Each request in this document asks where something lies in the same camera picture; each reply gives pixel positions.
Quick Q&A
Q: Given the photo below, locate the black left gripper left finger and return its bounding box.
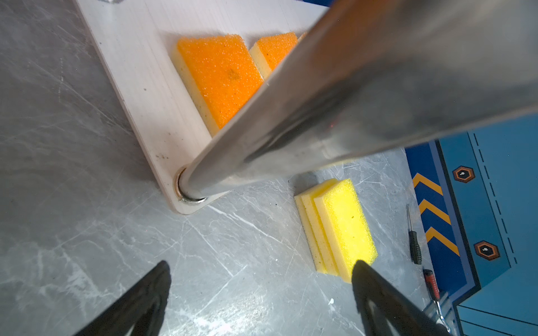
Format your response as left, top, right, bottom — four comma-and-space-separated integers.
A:
77, 260, 172, 335

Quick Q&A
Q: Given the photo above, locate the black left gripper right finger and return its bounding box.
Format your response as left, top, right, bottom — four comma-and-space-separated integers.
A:
352, 260, 449, 335

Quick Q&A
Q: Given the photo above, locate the yellow sponge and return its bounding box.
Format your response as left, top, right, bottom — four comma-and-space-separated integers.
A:
296, 179, 338, 276
313, 179, 378, 283

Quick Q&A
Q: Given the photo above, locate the yellow sponge bottom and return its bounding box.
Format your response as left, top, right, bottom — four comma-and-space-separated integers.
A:
296, 179, 338, 276

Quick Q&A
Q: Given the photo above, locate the orange sponge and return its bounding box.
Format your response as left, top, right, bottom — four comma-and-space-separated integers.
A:
249, 32, 298, 80
172, 34, 263, 137

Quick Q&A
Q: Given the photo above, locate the white two-tier metal shelf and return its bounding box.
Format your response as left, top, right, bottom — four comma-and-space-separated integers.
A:
76, 1, 537, 214

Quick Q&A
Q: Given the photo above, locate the red-handled ratchet tool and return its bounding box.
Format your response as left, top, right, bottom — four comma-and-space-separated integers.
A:
423, 269, 451, 333

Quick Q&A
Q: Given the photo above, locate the black-handled screwdriver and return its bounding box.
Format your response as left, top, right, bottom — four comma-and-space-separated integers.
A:
406, 204, 422, 265

